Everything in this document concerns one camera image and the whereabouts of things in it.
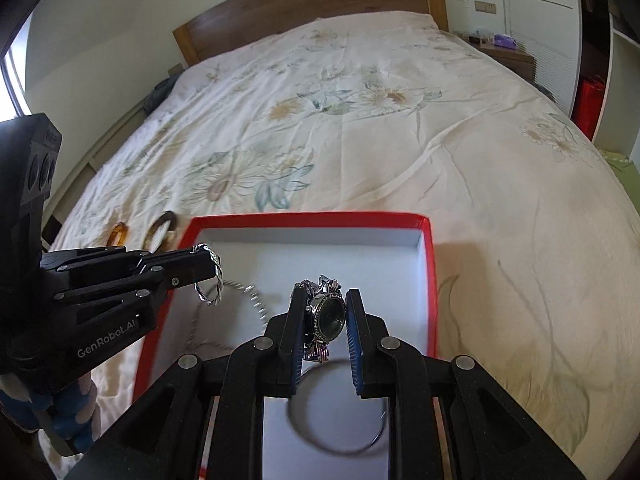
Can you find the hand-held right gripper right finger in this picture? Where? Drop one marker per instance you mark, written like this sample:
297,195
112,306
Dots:
352,345

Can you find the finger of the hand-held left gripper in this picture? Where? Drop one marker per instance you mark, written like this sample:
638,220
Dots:
100,259
190,271

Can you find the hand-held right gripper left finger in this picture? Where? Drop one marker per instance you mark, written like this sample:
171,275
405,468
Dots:
300,345

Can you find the amber bangle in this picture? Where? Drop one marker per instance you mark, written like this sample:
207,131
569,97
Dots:
122,232

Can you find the silver wristwatch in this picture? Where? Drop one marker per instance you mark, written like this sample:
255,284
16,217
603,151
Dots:
330,312

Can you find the dark brown bangle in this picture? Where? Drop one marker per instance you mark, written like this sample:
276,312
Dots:
155,227

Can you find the red jewelry box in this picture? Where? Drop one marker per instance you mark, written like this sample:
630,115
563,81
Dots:
300,255

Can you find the thin silver bangle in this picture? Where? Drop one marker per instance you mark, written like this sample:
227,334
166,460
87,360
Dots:
320,448

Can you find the dark cloth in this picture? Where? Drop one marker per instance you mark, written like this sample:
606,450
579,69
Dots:
157,95

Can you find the floral bedspread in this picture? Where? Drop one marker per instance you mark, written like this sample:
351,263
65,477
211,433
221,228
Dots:
400,160

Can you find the wooden headboard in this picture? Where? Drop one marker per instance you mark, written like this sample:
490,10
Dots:
300,0

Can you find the green floor mat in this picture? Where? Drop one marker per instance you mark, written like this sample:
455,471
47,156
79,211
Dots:
625,175

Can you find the wooden nightstand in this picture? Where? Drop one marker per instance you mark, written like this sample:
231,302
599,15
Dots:
510,62

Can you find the red bag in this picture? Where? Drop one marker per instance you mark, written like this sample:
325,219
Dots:
587,105

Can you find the purple tissue box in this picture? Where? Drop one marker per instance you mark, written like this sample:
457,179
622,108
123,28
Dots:
504,41

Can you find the white wardrobe door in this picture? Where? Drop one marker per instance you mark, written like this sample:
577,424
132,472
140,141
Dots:
540,20

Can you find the white shelf unit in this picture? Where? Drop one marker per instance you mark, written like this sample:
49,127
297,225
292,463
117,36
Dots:
622,60

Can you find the wall switch plate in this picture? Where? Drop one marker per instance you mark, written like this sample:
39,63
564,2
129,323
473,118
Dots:
485,7

